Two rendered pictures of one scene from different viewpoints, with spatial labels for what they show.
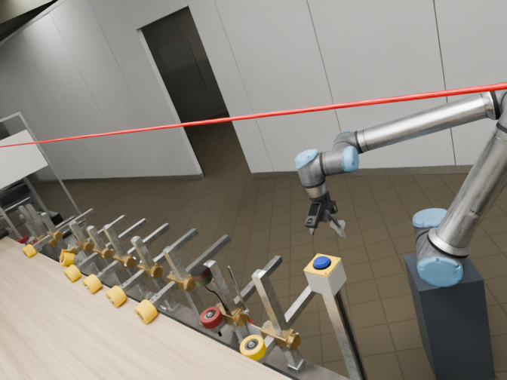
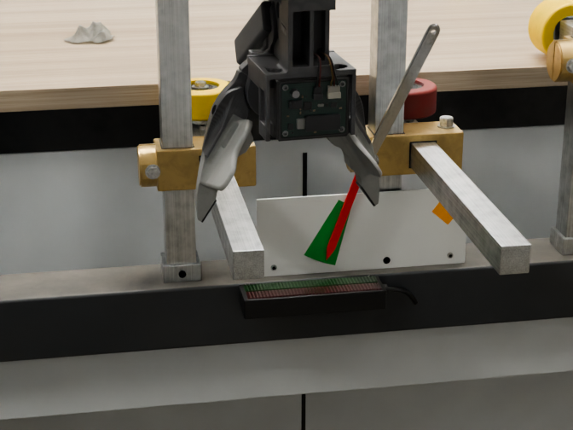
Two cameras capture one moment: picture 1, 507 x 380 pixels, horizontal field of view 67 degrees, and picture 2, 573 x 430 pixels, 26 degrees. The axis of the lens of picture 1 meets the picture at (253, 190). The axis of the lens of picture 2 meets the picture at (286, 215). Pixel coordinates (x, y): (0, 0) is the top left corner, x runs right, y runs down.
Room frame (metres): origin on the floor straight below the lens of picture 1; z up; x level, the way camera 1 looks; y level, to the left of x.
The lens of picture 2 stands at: (1.79, -1.04, 1.31)
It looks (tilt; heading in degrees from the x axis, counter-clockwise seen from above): 21 degrees down; 121
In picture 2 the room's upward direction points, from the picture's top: straight up
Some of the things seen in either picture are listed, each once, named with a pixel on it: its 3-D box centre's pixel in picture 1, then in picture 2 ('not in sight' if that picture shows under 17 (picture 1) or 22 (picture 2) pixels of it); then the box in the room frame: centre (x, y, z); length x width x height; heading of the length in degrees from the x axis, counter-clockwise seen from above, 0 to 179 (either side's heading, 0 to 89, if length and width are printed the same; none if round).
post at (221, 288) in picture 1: (231, 311); (385, 129); (1.17, 0.24, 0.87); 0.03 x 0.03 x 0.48; 41
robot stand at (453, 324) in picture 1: (448, 316); not in sight; (1.30, -0.64, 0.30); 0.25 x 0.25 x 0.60; 76
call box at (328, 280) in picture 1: (325, 275); not in sight; (0.78, -0.09, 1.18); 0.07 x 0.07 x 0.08; 41
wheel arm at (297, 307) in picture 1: (291, 315); (220, 189); (1.07, 0.03, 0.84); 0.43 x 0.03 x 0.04; 131
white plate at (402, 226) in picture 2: (252, 332); (363, 232); (1.16, 0.20, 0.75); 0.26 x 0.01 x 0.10; 41
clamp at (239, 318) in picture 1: (229, 315); (402, 148); (1.18, 0.26, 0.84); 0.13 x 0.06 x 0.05; 41
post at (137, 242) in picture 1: (158, 279); not in sight; (1.55, 0.56, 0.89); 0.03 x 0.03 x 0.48; 41
